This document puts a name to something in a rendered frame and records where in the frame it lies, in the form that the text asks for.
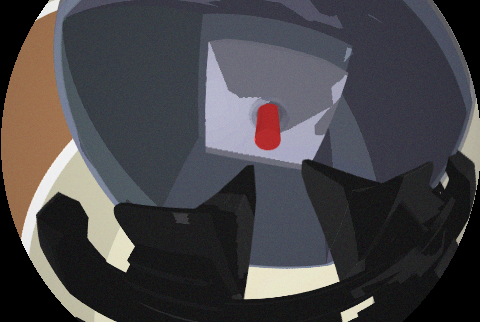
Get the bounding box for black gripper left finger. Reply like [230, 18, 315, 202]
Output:
[113, 166, 256, 299]

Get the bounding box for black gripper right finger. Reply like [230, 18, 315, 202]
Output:
[301, 159, 433, 281]

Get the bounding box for red peg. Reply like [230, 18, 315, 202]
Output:
[255, 103, 281, 151]

